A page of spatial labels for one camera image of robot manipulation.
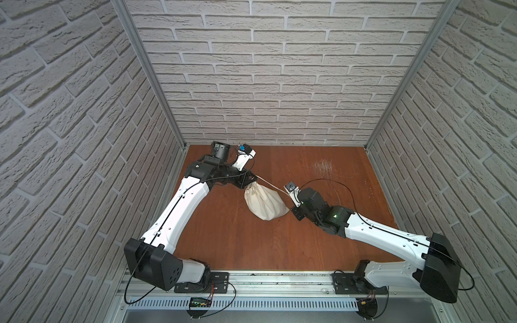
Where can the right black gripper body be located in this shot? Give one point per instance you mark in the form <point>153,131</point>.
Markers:
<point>299,208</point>

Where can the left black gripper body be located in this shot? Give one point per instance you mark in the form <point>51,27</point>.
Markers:
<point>242,180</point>

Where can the cream cloth drawstring bag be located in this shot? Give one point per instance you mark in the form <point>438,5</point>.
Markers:
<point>264,202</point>

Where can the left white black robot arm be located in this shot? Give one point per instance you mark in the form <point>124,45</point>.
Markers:
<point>151,258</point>

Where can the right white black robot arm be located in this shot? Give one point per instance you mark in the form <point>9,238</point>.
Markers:
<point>429,263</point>

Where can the right small controller board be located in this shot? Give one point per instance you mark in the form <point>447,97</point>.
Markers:
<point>367,308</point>

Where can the small controller board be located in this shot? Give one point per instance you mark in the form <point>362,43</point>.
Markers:
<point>367,308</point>
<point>199,305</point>

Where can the left small controller board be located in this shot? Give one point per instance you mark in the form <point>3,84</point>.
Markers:
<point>199,305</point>

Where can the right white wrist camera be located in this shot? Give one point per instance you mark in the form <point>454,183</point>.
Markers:
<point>293,192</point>

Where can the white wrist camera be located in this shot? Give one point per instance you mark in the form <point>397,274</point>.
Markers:
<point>244,154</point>
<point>293,192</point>

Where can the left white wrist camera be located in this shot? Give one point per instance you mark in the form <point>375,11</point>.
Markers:
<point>244,154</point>

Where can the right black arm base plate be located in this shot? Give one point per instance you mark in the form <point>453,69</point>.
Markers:
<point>349,284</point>

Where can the aluminium mounting rail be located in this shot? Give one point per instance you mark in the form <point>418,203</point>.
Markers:
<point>300,291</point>

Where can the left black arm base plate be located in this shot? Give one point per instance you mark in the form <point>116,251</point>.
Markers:
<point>215,282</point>

